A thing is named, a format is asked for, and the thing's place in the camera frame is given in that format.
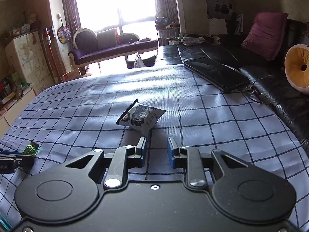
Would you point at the pile of books and toys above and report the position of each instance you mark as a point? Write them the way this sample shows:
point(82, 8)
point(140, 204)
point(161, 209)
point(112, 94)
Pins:
point(12, 89)

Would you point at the magenta pillow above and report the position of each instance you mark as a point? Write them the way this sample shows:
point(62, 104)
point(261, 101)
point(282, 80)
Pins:
point(263, 36)

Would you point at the white cartoon print cabinet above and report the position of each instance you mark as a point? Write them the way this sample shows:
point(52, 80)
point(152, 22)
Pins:
point(29, 58)

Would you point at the white low console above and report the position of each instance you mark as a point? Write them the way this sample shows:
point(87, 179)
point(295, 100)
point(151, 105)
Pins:
point(17, 111)

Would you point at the white paper bag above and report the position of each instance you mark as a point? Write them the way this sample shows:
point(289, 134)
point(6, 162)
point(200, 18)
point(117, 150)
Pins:
point(218, 26)

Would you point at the grey cushion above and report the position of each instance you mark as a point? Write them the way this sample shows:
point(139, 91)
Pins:
point(106, 38)

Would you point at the dark footstool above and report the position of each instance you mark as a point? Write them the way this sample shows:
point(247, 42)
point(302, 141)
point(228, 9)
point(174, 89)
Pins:
point(150, 61)

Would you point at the red stick vacuum cleaner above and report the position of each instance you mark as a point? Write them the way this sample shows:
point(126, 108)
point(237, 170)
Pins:
point(47, 37)

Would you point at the white picture frame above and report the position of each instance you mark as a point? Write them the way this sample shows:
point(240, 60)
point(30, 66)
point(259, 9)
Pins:
point(239, 25)

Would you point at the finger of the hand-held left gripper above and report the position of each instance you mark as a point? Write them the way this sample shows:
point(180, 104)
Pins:
point(21, 161)
point(12, 152)

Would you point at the dark green snack packet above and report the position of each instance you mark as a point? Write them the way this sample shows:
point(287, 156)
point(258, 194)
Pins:
point(31, 148)

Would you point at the group of figurines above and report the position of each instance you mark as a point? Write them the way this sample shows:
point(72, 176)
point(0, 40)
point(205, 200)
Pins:
point(24, 27)

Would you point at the pile of newspapers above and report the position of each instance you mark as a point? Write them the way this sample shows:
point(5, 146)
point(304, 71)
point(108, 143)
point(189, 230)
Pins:
point(193, 40)

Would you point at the black leather sofa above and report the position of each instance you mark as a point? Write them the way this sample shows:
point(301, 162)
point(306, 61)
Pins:
point(277, 96)

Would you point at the wall poster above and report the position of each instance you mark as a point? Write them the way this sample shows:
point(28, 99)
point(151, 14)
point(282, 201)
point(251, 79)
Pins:
point(221, 7)

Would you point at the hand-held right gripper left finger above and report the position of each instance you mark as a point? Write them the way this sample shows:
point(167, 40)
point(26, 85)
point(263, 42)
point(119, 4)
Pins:
point(142, 149)

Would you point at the purple chaise lounge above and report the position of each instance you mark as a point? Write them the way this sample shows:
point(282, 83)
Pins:
point(108, 50)

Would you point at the black and white snack packet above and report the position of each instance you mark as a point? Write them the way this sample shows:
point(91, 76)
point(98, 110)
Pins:
point(140, 119)

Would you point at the brown cardboard box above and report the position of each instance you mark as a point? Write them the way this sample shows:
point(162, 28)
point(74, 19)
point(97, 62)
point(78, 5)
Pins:
point(72, 75)

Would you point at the round colourful dartboard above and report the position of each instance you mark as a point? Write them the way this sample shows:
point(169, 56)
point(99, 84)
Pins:
point(64, 33)

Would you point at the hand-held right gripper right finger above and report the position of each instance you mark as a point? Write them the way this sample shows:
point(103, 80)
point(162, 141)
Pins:
point(171, 152)

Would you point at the blue checked tablecloth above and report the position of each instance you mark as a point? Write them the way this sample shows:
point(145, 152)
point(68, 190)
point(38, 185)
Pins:
point(217, 130)

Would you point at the orange round plush cushion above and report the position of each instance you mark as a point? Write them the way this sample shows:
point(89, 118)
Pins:
point(295, 65)

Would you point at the clear plastic bag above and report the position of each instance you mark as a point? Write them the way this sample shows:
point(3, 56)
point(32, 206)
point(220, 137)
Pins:
point(138, 61)

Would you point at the black smartphone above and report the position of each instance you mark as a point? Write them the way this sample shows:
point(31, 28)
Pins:
point(214, 73)

